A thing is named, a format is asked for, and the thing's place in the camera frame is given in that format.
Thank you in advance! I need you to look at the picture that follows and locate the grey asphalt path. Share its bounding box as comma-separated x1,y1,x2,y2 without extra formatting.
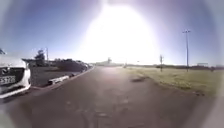
0,65,214,128

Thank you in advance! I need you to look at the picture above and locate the concrete kerb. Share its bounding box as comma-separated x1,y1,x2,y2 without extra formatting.
30,65,96,91

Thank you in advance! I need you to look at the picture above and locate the short pole with sign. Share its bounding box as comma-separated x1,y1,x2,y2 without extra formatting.
159,54,165,73

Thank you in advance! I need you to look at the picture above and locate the concrete wheel stop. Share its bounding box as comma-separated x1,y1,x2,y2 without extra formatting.
47,75,71,86

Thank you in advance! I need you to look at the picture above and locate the dark asphalt parking lot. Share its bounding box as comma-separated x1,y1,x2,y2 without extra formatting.
29,65,84,88

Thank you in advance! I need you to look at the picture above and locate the dry grass field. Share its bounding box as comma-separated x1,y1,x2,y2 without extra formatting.
126,66,224,98

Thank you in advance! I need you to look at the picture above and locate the building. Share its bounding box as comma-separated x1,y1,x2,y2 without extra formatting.
22,48,51,68

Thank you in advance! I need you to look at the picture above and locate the tall utility pole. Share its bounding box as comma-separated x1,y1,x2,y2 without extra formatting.
182,28,192,73

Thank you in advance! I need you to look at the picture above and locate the white car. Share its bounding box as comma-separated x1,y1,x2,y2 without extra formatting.
0,54,32,100

